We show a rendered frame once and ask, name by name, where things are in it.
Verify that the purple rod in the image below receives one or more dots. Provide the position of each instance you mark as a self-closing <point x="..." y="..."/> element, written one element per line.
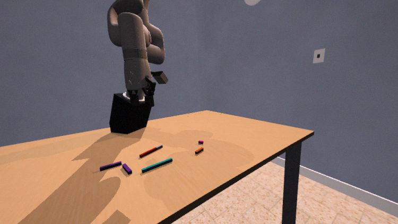
<point x="127" y="169"/>
<point x="110" y="165"/>

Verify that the turquoise rod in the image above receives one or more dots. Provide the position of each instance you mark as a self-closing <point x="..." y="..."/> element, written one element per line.
<point x="156" y="165"/>

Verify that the orange rod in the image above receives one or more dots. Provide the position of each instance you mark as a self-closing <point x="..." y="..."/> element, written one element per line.
<point x="199" y="150"/>

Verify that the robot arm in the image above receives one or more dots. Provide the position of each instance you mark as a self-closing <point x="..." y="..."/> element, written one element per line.
<point x="133" y="32"/>

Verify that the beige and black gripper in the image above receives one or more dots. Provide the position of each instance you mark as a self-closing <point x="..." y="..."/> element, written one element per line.
<point x="136" y="72"/>

